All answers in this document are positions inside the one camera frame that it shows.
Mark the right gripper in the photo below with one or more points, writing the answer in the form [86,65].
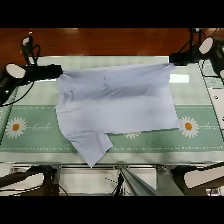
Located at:
[185,58]

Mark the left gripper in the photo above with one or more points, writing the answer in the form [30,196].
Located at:
[50,72]

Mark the light blue T-shirt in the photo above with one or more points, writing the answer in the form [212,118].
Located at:
[116,103]

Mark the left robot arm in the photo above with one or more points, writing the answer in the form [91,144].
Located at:
[13,76]

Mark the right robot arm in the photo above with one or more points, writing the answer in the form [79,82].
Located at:
[213,50]

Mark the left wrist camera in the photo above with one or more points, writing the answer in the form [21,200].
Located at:
[27,45]

